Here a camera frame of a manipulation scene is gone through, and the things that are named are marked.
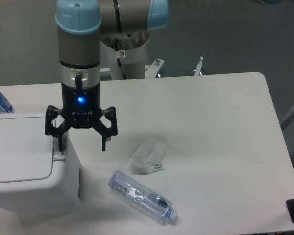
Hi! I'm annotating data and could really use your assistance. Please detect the white push-lid trash can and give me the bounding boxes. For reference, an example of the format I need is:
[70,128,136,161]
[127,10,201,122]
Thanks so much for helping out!
[0,113,82,215]

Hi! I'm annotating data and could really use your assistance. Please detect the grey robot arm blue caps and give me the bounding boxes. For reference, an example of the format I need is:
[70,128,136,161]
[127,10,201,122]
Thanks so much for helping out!
[45,0,169,151]

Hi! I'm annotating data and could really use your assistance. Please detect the black cable on pedestal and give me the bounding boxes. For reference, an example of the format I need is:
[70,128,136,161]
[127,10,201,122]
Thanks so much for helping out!
[114,38,128,80]

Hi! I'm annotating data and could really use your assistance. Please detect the crumpled white plastic wrapper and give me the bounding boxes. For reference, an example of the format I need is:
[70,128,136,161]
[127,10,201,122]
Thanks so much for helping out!
[130,137,167,175]

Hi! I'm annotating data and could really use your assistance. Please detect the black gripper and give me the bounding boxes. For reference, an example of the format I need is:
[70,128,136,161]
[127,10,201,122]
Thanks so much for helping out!
[44,82,119,152]

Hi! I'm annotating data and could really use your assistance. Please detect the empty clear plastic bottle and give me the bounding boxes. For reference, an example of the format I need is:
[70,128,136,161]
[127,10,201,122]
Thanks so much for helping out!
[108,170,178,224]

